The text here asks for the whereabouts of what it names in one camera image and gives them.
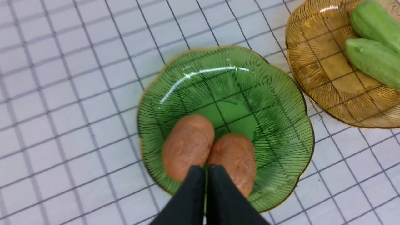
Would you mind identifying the brown potato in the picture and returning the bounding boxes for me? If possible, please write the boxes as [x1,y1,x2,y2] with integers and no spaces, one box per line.
[208,133,257,198]
[162,114,215,182]

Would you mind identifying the green cucumber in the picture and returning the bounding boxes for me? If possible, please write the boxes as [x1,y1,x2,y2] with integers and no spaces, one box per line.
[350,1,400,53]
[345,38,400,90]

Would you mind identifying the amber glass plate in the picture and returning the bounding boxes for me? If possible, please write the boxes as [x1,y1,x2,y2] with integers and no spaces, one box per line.
[285,0,400,129]

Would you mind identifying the green glass plate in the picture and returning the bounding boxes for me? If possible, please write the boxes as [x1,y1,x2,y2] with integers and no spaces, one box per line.
[137,45,315,213]

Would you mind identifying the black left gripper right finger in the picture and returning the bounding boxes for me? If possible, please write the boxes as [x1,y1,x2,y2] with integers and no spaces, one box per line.
[206,165,269,225]

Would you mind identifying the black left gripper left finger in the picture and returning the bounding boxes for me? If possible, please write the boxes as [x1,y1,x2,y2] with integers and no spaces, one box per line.
[150,166,206,225]

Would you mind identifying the white grid table mat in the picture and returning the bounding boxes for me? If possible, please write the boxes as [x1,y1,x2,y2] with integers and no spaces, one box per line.
[0,0,400,225]

